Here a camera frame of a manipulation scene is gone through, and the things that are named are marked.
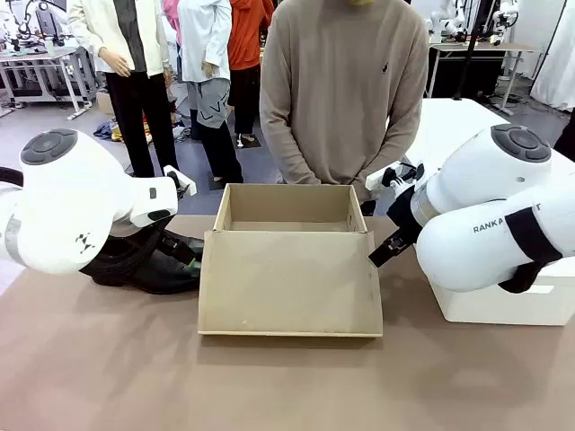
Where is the clothes pile on floor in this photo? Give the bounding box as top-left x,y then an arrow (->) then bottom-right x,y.
92,119 -> 131,145

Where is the mannequin in cream jacket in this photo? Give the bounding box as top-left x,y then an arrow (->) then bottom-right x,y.
66,0 -> 181,179

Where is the white frame lab table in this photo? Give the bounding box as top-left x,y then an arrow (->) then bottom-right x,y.
0,44 -> 98,121

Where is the brown cardboard shoe box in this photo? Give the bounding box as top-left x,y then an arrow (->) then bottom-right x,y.
197,182 -> 385,338

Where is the black vertical pole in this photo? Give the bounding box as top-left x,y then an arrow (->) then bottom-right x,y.
452,0 -> 485,102

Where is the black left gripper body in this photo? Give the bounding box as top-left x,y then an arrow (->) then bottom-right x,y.
146,216 -> 181,243

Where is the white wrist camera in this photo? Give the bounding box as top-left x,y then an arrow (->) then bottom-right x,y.
162,164 -> 198,198
366,163 -> 424,192

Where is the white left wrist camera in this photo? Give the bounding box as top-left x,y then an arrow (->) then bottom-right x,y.
162,164 -> 198,198

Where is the pink hanging garment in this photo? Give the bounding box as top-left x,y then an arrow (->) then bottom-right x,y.
162,0 -> 183,48

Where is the background lab equipment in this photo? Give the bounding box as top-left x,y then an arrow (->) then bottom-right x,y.
0,0 -> 68,53

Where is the black strap on arm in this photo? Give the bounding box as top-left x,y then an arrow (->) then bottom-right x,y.
498,204 -> 563,294

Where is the white pedestal block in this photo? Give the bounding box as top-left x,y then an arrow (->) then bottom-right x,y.
397,98 -> 575,327

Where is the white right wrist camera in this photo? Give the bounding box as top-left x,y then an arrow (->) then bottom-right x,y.
366,163 -> 424,192

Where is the white curtain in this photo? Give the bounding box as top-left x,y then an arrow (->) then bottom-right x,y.
529,0 -> 575,113

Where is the mannequin in white shirt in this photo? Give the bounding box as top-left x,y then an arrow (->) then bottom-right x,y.
177,0 -> 246,183

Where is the grey top lab table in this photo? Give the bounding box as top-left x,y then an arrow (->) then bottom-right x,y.
426,40 -> 544,113

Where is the person's right forearm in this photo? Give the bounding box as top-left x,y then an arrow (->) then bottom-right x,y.
260,102 -> 323,185

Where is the person's left forearm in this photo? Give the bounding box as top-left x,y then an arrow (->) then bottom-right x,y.
352,107 -> 421,201

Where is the small cardboard carton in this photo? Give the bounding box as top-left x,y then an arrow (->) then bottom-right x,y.
95,91 -> 116,116

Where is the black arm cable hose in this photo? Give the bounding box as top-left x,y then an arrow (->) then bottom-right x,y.
0,166 -> 26,190

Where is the person in beige sweater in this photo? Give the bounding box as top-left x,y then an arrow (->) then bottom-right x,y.
259,0 -> 430,216

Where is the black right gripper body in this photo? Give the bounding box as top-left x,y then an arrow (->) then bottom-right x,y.
386,181 -> 426,243

